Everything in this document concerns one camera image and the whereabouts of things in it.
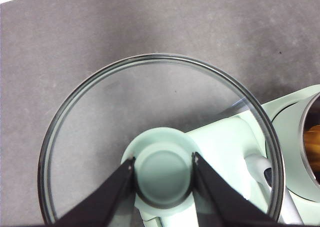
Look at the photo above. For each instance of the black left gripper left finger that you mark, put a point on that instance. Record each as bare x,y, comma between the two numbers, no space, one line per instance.
105,204

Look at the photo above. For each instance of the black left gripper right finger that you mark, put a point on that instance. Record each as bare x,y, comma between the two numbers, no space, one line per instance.
220,202

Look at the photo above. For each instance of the glass lid with green knob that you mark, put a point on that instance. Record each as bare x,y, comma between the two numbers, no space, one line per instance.
162,172

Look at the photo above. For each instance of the green cooking appliance base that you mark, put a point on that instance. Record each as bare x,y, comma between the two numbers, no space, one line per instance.
287,99

